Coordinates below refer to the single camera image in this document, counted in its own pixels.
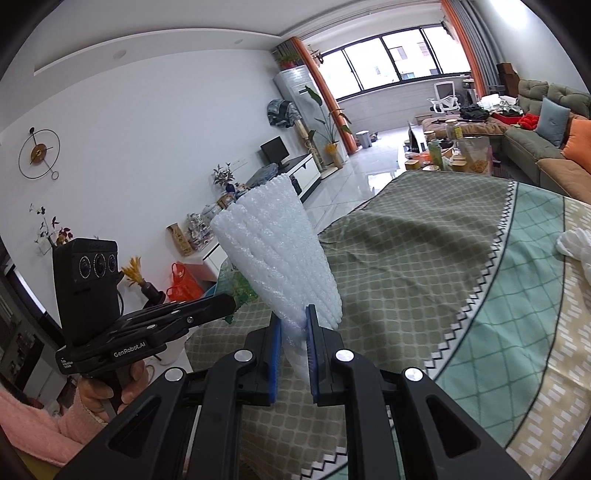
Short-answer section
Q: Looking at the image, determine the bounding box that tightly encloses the blue cushion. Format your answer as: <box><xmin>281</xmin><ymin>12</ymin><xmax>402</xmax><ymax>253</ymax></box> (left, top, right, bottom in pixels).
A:
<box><xmin>536</xmin><ymin>97</ymin><xmax>571</xmax><ymax>148</ymax></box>

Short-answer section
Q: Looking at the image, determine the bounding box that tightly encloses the green printed plastic bag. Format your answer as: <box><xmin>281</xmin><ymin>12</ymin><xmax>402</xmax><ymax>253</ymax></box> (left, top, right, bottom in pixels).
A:
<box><xmin>216</xmin><ymin>261</ymin><xmax>259</xmax><ymax>324</ymax></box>

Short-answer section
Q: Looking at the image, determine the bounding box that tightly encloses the red plastic bag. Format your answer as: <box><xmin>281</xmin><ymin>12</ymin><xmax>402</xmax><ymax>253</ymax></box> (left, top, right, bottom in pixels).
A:
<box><xmin>165</xmin><ymin>261</ymin><xmax>204</xmax><ymax>301</ymax></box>

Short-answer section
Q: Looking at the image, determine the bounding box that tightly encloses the dark coffee table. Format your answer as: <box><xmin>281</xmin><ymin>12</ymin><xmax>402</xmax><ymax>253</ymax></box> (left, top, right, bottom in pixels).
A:
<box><xmin>402</xmin><ymin>134</ymin><xmax>502</xmax><ymax>178</ymax></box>

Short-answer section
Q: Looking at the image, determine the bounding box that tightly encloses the round wall clock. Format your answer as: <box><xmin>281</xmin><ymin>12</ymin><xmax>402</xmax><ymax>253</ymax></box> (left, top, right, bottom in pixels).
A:
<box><xmin>18</xmin><ymin>127</ymin><xmax>61</xmax><ymax>182</ymax></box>

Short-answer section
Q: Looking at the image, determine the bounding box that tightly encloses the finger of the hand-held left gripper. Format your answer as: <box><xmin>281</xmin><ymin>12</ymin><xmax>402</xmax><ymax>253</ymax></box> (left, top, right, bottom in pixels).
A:
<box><xmin>113</xmin><ymin>293</ymin><xmax>237</xmax><ymax>345</ymax></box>

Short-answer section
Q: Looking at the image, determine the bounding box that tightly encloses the orange cushion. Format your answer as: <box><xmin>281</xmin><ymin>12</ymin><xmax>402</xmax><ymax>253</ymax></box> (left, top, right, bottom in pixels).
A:
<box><xmin>561</xmin><ymin>119</ymin><xmax>591</xmax><ymax>162</ymax></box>

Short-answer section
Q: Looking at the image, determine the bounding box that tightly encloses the small potted plant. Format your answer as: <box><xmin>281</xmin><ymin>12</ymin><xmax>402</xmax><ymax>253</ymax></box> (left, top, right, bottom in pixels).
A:
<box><xmin>274</xmin><ymin>44</ymin><xmax>303</xmax><ymax>70</ymax></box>

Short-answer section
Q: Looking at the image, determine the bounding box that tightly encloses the white foam net sleeve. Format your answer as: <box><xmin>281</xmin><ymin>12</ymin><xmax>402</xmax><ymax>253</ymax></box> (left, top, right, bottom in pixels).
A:
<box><xmin>210</xmin><ymin>173</ymin><xmax>343</xmax><ymax>388</ymax></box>

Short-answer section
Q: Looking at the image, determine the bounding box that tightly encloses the orange grey curtain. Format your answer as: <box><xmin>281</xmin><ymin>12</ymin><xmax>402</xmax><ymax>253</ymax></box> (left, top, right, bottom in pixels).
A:
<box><xmin>291</xmin><ymin>39</ymin><xmax>357</xmax><ymax>151</ymax></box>
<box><xmin>441</xmin><ymin>0</ymin><xmax>500</xmax><ymax>93</ymax></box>

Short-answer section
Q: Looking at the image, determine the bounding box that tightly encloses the person's left forearm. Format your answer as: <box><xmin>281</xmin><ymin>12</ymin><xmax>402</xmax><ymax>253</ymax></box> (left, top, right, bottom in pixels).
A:
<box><xmin>0</xmin><ymin>383</ymin><xmax>109</xmax><ymax>467</ymax></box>

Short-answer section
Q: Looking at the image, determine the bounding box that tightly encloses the white office chair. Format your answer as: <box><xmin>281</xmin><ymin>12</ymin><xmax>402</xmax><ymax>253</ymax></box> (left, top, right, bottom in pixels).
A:
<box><xmin>427</xmin><ymin>80</ymin><xmax>462</xmax><ymax>114</ymax></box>

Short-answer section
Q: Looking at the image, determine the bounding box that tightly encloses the black monitor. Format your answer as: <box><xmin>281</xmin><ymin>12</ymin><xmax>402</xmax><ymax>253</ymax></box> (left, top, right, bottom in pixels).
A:
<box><xmin>260</xmin><ymin>136</ymin><xmax>291</xmax><ymax>169</ymax></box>

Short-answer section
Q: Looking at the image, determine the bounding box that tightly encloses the white black tv cabinet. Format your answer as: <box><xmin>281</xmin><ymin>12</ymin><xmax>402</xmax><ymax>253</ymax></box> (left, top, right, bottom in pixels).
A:
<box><xmin>175</xmin><ymin>152</ymin><xmax>321</xmax><ymax>282</ymax></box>

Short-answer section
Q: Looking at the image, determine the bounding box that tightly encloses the green sofa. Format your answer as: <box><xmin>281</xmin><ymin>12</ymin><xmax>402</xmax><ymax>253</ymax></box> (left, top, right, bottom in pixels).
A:
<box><xmin>480</xmin><ymin>78</ymin><xmax>591</xmax><ymax>204</ymax></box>

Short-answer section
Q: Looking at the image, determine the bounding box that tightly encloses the flower vase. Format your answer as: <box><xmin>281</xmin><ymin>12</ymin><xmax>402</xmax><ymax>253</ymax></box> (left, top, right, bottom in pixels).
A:
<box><xmin>212</xmin><ymin>164</ymin><xmax>241</xmax><ymax>195</ymax></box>

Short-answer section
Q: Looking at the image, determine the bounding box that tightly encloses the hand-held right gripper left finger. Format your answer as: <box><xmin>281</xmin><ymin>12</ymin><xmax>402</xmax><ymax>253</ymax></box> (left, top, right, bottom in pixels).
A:
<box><xmin>54</xmin><ymin>320</ymin><xmax>283</xmax><ymax>480</ymax></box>

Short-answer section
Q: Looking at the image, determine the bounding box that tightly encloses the vase with yellow wheat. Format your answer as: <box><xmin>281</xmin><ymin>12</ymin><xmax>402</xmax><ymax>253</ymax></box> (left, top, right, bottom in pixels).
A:
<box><xmin>121</xmin><ymin>256</ymin><xmax>167</xmax><ymax>301</ymax></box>

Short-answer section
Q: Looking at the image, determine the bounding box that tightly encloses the large leafy potted plant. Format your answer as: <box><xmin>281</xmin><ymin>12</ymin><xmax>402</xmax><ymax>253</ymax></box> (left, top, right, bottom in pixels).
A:
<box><xmin>300</xmin><ymin>85</ymin><xmax>354</xmax><ymax>169</ymax></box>

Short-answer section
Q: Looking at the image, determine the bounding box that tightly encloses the brown wooden cabinet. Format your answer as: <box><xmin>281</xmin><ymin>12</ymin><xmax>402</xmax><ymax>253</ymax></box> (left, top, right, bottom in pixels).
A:
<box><xmin>496</xmin><ymin>62</ymin><xmax>520</xmax><ymax>95</ymax></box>

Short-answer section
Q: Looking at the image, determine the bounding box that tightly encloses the green patterned tablecloth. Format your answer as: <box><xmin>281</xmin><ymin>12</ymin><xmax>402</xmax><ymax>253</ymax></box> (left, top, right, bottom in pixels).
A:
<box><xmin>185</xmin><ymin>170</ymin><xmax>591</xmax><ymax>480</ymax></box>

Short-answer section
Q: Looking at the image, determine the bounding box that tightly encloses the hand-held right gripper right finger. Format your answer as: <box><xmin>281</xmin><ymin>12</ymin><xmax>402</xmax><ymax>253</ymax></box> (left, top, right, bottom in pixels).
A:
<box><xmin>305</xmin><ymin>304</ymin><xmax>532</xmax><ymax>480</ymax></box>

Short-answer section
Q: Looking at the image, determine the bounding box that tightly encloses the clear snack bag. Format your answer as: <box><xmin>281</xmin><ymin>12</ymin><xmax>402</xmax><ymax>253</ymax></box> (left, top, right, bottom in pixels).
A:
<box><xmin>457</xmin><ymin>136</ymin><xmax>494</xmax><ymax>176</ymax></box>

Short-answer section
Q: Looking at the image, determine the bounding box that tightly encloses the dried branch decoration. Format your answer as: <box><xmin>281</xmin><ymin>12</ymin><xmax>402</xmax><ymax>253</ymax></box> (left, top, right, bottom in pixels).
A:
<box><xmin>28</xmin><ymin>203</ymin><xmax>75</xmax><ymax>254</ymax></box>

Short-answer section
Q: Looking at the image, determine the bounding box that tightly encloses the blue patterned bundle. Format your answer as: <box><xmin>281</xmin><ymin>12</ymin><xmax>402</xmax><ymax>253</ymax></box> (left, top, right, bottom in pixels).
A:
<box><xmin>247</xmin><ymin>167</ymin><xmax>282</xmax><ymax>185</ymax></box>

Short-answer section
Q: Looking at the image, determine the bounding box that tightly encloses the dark patterned cloth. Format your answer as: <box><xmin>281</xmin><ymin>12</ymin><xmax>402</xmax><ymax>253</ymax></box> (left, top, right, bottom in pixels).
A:
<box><xmin>267</xmin><ymin>98</ymin><xmax>301</xmax><ymax>129</ymax></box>

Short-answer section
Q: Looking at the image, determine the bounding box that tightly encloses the white plastic bag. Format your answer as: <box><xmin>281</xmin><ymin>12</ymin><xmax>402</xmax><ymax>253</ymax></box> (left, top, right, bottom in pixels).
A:
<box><xmin>555</xmin><ymin>227</ymin><xmax>591</xmax><ymax>273</ymax></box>

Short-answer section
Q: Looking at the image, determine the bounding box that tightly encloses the person's left hand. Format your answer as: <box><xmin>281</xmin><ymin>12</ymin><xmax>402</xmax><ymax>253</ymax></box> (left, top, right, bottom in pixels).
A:
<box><xmin>76</xmin><ymin>357</ymin><xmax>151</xmax><ymax>421</ymax></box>

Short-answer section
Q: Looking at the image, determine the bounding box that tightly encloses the white standing air conditioner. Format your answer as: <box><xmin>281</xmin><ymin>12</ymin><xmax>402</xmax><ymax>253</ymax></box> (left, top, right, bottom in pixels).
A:
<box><xmin>273</xmin><ymin>65</ymin><xmax>333</xmax><ymax>155</ymax></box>

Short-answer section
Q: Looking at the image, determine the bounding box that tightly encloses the large window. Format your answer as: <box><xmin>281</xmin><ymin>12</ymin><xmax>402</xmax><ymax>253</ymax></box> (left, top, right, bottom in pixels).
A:
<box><xmin>318</xmin><ymin>27</ymin><xmax>472</xmax><ymax>100</ymax></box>

